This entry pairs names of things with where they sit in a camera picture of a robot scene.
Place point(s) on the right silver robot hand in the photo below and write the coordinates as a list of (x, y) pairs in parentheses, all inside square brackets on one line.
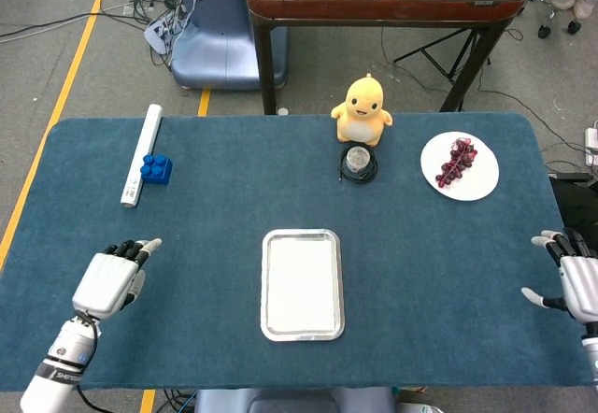
[(581, 282)]

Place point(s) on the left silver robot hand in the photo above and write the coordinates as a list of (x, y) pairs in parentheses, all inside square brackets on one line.
[(105, 282)]

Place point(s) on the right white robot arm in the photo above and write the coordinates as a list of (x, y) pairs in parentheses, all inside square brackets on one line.
[(592, 352)]

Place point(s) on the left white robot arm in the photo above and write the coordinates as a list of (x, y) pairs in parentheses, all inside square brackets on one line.
[(61, 352)]

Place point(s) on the shiny metal tray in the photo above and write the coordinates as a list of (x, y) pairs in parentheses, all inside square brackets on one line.
[(303, 337)]

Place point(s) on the blue felt tablecloth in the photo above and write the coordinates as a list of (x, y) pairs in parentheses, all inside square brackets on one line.
[(210, 245)]

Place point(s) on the blue toy building block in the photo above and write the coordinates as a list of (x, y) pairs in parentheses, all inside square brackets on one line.
[(159, 175)]

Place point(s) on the white power strip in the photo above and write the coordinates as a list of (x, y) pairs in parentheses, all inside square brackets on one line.
[(159, 34), (592, 144)]

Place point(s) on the white plate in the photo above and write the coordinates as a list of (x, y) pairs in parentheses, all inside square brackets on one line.
[(476, 179)]

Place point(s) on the white film roll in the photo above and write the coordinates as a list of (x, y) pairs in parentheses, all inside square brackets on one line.
[(150, 128)]

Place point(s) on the bunch of red grapes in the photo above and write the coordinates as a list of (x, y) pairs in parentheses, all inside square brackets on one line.
[(460, 158)]

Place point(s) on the blue grey robot torso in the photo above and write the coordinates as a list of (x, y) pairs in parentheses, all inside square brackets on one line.
[(289, 401)]

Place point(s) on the small clear jar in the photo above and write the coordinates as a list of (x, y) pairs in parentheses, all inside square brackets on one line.
[(358, 158)]

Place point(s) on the blue grey machine body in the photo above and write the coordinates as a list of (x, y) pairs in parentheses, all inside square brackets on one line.
[(219, 53)]

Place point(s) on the office chair wheel base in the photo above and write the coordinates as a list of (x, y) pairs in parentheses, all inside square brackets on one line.
[(573, 26)]

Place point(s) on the yellow plush toy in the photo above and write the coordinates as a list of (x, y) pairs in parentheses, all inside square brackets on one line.
[(360, 123)]

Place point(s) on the black tripod stand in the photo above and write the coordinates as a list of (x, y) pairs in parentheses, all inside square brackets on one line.
[(422, 50)]

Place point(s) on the brown mahjong table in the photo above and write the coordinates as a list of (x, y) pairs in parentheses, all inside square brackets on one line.
[(374, 6)]

